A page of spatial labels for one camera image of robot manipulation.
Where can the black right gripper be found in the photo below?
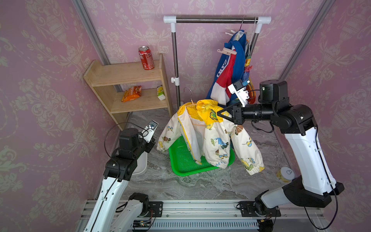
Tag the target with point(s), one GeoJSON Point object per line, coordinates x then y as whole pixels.
{"type": "Point", "coordinates": [238, 117]}

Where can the yellow white dinosaur jacket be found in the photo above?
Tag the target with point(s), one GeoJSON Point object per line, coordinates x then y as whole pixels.
{"type": "Point", "coordinates": [206, 136]}

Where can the wooden clothes hanger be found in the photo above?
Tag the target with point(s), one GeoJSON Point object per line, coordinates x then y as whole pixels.
{"type": "Point", "coordinates": [190, 100]}

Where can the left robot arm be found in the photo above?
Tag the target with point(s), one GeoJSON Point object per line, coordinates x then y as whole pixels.
{"type": "Point", "coordinates": [117, 174]}

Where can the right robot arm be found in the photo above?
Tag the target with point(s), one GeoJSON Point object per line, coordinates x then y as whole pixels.
{"type": "Point", "coordinates": [316, 185]}

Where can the blue red white jacket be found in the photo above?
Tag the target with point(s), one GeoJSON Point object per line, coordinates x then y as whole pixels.
{"type": "Point", "coordinates": [229, 70]}

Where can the rainbow striped jacket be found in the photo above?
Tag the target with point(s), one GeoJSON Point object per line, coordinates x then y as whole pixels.
{"type": "Point", "coordinates": [246, 74]}

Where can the pink clothespin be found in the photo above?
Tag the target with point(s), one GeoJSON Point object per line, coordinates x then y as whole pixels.
{"type": "Point", "coordinates": [227, 51]}

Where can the green plastic basket tray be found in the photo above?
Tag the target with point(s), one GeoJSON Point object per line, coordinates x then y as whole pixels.
{"type": "Point", "coordinates": [182, 162]}

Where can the green white drink carton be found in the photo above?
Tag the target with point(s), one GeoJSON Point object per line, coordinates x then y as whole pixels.
{"type": "Point", "coordinates": [161, 93]}

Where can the yellow white round container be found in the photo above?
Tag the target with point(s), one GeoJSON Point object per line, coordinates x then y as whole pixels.
{"type": "Point", "coordinates": [286, 175]}

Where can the white clothespin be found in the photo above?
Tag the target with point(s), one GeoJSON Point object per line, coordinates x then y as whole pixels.
{"type": "Point", "coordinates": [231, 33]}

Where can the orange snack bag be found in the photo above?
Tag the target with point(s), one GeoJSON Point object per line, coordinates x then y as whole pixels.
{"type": "Point", "coordinates": [132, 93]}

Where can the white plastic bin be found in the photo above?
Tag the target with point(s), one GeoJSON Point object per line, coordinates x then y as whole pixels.
{"type": "Point", "coordinates": [141, 165]}

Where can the red soda can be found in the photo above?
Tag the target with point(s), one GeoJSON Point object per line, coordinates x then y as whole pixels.
{"type": "Point", "coordinates": [146, 57]}

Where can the steel clothes rack white joints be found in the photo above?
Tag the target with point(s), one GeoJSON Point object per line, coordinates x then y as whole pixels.
{"type": "Point", "coordinates": [173, 20]}

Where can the wooden two-tier shelf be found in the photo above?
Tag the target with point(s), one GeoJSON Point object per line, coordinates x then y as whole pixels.
{"type": "Point", "coordinates": [105, 79]}

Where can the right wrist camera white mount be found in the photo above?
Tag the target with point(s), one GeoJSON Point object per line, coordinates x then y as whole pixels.
{"type": "Point", "coordinates": [239, 89]}

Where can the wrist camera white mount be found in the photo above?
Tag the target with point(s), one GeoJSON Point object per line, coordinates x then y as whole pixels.
{"type": "Point", "coordinates": [149, 131]}
{"type": "Point", "coordinates": [239, 89]}

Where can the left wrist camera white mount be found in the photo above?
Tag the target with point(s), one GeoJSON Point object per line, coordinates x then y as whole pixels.
{"type": "Point", "coordinates": [149, 131]}

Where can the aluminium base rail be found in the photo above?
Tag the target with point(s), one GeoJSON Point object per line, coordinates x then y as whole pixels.
{"type": "Point", "coordinates": [198, 215]}

